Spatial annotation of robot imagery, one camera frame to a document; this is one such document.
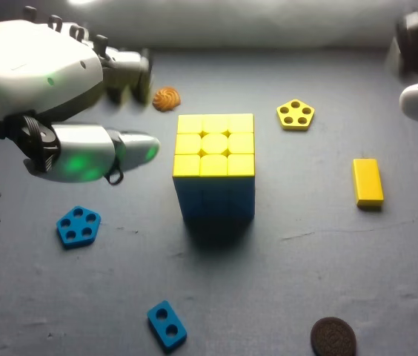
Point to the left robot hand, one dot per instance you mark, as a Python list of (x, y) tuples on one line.
[(27, 66)]

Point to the Rubik's cube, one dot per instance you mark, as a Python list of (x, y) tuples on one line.
[(214, 148)]

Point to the yellow rectangular block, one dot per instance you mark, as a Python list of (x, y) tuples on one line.
[(367, 181)]

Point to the yellow pentagon block with holes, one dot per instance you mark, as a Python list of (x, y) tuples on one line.
[(295, 115)]

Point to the orange swirl cookie toy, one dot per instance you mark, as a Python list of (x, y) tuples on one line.
[(166, 99)]

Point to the blue pentagon block with holes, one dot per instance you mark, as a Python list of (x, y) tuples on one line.
[(77, 226)]

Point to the white backdrop sheet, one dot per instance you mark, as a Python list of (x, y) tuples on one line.
[(249, 22)]

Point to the grey table cloth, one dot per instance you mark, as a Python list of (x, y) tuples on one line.
[(268, 267)]

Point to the dark chocolate sandwich cookie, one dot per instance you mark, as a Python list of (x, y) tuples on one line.
[(333, 337)]

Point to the blue two-hole block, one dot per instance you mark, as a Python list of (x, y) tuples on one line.
[(166, 326)]

